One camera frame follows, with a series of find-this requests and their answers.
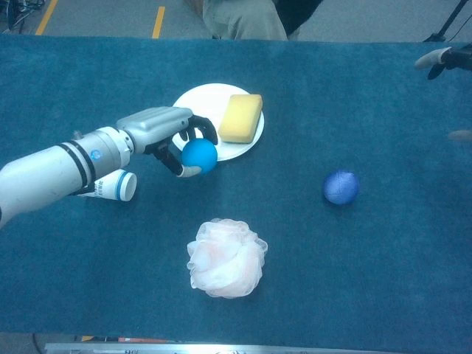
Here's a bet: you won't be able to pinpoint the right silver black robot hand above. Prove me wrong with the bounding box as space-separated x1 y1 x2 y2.
414 44 472 142

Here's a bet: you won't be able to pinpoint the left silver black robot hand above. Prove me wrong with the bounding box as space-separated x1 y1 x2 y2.
116 106 219 178

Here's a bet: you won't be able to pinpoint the light blue smooth ball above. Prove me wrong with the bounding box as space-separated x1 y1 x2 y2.
181 138 218 176

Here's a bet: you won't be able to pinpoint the white paper cup blue band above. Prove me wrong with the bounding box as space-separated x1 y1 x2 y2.
77 169 138 203

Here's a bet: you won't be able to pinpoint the yellow rectangular sponge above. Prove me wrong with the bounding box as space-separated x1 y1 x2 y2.
217 94 264 145

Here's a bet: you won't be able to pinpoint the white pink mesh bath pouf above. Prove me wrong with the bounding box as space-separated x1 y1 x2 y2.
186 218 269 299

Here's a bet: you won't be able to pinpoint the dark blue textured ball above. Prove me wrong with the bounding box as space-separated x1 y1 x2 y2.
322 169 361 206

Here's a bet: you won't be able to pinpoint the black tripod stand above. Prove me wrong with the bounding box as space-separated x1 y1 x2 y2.
423 0 472 44

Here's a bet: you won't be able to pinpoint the white round paper plate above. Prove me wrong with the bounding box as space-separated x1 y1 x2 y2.
172 83 266 162

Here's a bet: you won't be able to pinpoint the seated person khaki trousers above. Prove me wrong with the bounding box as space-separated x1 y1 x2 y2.
184 0 325 41

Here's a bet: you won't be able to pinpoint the teal table cloth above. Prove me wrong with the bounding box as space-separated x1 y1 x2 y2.
0 35 472 353

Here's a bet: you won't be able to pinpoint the tangled cables on floor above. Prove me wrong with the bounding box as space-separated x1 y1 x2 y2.
0 0 45 32

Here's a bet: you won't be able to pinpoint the aluminium rail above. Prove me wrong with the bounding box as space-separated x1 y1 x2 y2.
44 341 403 354

